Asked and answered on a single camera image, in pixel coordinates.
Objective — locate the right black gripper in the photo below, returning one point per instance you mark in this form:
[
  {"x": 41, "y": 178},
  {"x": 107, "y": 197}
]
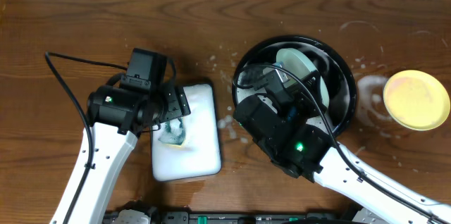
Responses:
[{"x": 305, "y": 96}]

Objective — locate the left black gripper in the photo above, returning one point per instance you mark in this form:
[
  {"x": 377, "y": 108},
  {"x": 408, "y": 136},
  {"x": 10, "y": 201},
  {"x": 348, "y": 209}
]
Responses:
[{"x": 177, "y": 102}]

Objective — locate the green sponge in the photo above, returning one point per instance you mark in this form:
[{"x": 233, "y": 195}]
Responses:
[{"x": 173, "y": 132}]

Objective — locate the mint plate small red stain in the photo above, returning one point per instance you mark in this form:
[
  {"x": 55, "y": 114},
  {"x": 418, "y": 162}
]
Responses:
[{"x": 301, "y": 66}]

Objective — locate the yellow plate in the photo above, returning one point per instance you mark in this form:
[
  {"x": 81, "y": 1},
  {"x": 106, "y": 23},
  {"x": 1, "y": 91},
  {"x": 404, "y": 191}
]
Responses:
[{"x": 416, "y": 100}]

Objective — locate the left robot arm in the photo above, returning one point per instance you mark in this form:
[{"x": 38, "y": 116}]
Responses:
[{"x": 116, "y": 118}]

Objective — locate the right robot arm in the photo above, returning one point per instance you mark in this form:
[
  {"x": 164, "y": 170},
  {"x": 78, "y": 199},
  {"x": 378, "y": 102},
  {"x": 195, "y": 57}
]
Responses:
[{"x": 315, "y": 154}]

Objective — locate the black round tray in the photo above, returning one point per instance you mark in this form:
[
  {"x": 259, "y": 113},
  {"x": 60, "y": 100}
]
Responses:
[{"x": 338, "y": 78}]

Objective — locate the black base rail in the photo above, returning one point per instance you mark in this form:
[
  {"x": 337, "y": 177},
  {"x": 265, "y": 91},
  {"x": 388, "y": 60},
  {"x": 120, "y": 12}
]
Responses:
[{"x": 183, "y": 217}]

